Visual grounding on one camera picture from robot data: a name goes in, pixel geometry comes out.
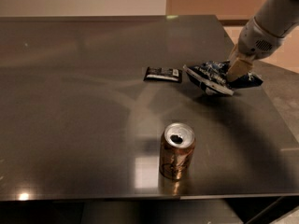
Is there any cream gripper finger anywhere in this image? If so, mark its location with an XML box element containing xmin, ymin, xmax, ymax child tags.
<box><xmin>226</xmin><ymin>44</ymin><xmax>253</xmax><ymax>82</ymax></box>

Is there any black snack packet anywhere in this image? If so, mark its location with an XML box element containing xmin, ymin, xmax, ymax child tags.
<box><xmin>144</xmin><ymin>67</ymin><xmax>182</xmax><ymax>83</ymax></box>

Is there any orange soda can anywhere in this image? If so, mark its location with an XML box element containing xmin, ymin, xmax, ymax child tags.
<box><xmin>159</xmin><ymin>122</ymin><xmax>195</xmax><ymax>180</ymax></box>

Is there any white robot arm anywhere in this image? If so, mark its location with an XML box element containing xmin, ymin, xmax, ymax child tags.
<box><xmin>226</xmin><ymin>0</ymin><xmax>299</xmax><ymax>82</ymax></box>

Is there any blue chip bag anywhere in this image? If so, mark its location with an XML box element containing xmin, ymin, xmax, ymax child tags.
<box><xmin>183</xmin><ymin>62</ymin><xmax>263</xmax><ymax>96</ymax></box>

